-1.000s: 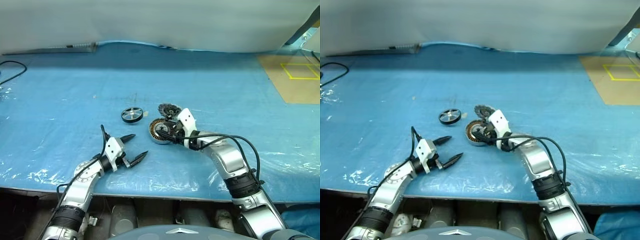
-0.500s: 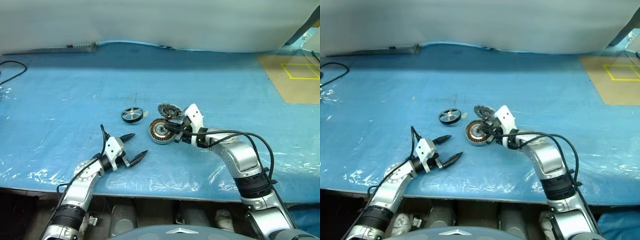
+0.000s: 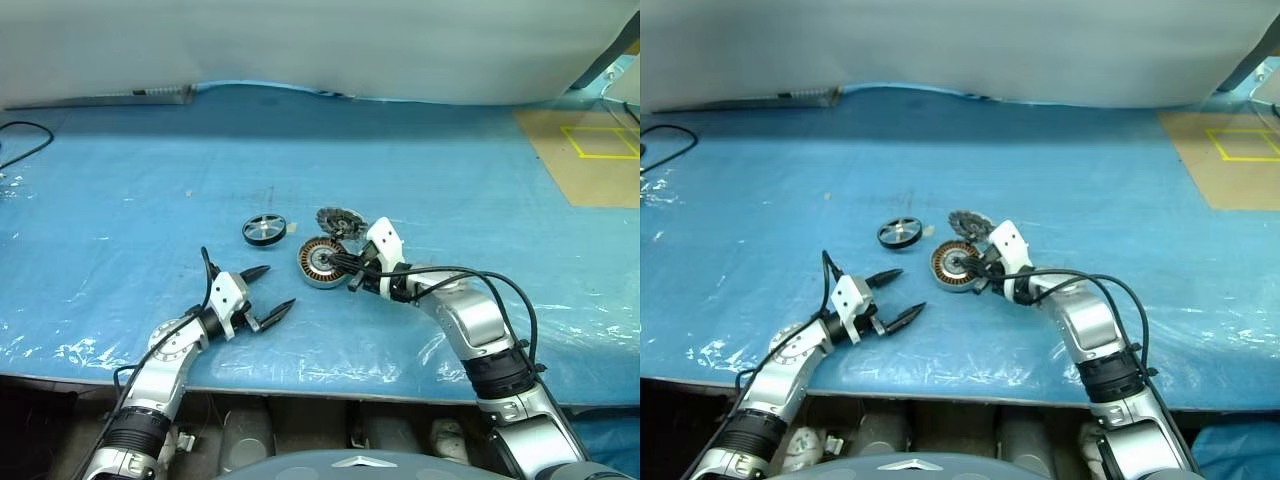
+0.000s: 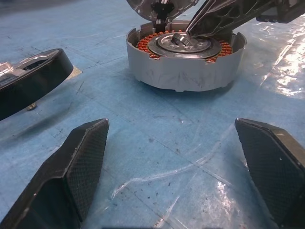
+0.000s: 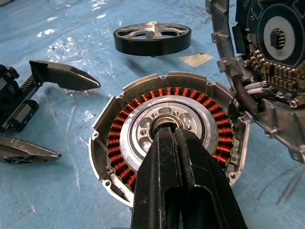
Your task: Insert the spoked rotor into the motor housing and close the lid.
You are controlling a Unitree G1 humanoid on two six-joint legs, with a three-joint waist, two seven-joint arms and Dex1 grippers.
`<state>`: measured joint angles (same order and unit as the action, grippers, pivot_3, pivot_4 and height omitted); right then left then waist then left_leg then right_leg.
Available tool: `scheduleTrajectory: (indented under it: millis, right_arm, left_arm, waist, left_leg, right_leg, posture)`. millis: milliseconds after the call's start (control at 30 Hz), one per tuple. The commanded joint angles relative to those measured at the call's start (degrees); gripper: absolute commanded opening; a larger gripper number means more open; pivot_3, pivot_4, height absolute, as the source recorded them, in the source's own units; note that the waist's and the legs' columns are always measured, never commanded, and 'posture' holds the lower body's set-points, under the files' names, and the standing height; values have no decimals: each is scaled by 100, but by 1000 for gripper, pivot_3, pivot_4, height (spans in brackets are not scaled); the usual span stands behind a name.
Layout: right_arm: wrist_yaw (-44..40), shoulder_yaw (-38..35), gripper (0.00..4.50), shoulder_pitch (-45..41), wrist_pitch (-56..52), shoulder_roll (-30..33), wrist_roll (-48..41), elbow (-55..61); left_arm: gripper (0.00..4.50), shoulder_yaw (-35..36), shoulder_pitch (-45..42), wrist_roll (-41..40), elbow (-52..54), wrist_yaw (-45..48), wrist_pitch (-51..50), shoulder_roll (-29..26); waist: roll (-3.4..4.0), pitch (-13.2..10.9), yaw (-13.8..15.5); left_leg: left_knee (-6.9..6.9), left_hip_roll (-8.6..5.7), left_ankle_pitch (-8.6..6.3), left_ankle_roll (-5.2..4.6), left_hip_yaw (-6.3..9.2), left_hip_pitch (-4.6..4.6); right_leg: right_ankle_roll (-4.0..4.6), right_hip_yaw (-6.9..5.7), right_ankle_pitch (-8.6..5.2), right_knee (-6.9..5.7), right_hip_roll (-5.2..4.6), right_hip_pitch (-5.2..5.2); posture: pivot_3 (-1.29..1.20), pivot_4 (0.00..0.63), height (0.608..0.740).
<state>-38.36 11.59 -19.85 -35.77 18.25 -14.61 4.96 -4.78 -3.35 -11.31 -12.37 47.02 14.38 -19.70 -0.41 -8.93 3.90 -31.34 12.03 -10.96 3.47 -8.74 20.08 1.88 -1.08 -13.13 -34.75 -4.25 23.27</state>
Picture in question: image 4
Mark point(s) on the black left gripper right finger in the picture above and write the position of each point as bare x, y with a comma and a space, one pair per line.
274, 167

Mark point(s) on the black spoked rotor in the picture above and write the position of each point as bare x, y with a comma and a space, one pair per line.
40, 76

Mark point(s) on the silver hinged housing lid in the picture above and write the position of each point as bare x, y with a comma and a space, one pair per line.
143, 7

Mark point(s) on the grey round motor housing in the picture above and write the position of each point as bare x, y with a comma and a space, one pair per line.
181, 74

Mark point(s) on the small brass metal piece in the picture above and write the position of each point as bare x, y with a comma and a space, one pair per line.
31, 107

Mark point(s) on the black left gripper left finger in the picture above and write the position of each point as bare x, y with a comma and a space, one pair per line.
71, 171

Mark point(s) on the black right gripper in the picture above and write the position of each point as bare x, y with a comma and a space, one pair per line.
283, 16

